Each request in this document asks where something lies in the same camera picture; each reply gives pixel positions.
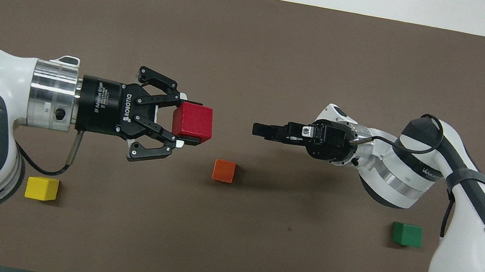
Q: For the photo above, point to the brown table mat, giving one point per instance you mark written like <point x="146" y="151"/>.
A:
<point x="257" y="50"/>

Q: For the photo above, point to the red wooden block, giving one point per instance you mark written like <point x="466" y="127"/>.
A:
<point x="193" y="122"/>

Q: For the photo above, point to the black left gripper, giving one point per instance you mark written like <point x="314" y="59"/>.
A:
<point x="102" y="106"/>

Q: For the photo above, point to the yellow wooden block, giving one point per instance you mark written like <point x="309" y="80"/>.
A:
<point x="41" y="188"/>

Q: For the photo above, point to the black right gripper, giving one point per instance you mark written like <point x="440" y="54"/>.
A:
<point x="332" y="143"/>

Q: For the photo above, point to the orange wooden block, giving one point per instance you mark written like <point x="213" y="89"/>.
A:
<point x="223" y="171"/>

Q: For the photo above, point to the green wooden block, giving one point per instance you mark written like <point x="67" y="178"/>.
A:
<point x="407" y="235"/>

